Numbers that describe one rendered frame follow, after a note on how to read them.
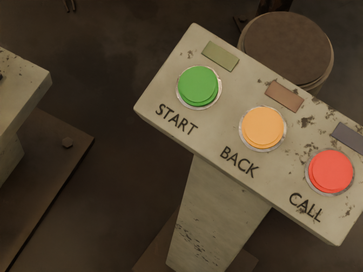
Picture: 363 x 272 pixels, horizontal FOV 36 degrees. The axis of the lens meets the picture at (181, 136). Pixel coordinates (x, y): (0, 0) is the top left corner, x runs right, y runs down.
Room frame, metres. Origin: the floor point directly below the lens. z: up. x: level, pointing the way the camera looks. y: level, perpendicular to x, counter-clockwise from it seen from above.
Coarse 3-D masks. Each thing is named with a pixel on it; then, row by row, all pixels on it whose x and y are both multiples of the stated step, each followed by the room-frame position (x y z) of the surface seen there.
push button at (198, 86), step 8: (184, 72) 0.30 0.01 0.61; (192, 72) 0.29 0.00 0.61; (200, 72) 0.30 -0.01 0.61; (208, 72) 0.30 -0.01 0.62; (184, 80) 0.29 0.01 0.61; (192, 80) 0.29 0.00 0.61; (200, 80) 0.29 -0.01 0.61; (208, 80) 0.29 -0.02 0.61; (216, 80) 0.29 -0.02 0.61; (184, 88) 0.28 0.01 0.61; (192, 88) 0.28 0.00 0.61; (200, 88) 0.28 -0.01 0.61; (208, 88) 0.28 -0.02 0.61; (216, 88) 0.28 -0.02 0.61; (184, 96) 0.27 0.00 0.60; (192, 96) 0.27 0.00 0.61; (200, 96) 0.27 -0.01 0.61; (208, 96) 0.27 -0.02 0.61; (192, 104) 0.27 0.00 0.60; (200, 104) 0.27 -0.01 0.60
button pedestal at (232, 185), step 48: (192, 48) 0.32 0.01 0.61; (144, 96) 0.27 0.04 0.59; (240, 96) 0.28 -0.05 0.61; (192, 144) 0.23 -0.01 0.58; (240, 144) 0.24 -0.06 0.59; (288, 144) 0.24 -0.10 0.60; (336, 144) 0.25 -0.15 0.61; (192, 192) 0.24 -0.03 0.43; (240, 192) 0.22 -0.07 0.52; (288, 192) 0.20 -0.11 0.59; (192, 240) 0.23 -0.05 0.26; (240, 240) 0.21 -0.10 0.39; (336, 240) 0.16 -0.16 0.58
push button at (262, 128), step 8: (248, 112) 0.27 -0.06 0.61; (256, 112) 0.26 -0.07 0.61; (264, 112) 0.27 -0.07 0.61; (272, 112) 0.27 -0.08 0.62; (248, 120) 0.26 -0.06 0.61; (256, 120) 0.26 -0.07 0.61; (264, 120) 0.26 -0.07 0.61; (272, 120) 0.26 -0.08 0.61; (280, 120) 0.26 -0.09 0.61; (248, 128) 0.25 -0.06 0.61; (256, 128) 0.25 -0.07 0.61; (264, 128) 0.25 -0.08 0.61; (272, 128) 0.25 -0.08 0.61; (280, 128) 0.25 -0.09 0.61; (248, 136) 0.24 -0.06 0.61; (256, 136) 0.24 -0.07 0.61; (264, 136) 0.24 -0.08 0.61; (272, 136) 0.24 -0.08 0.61; (280, 136) 0.25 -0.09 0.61; (256, 144) 0.24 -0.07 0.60; (264, 144) 0.24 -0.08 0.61; (272, 144) 0.24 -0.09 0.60
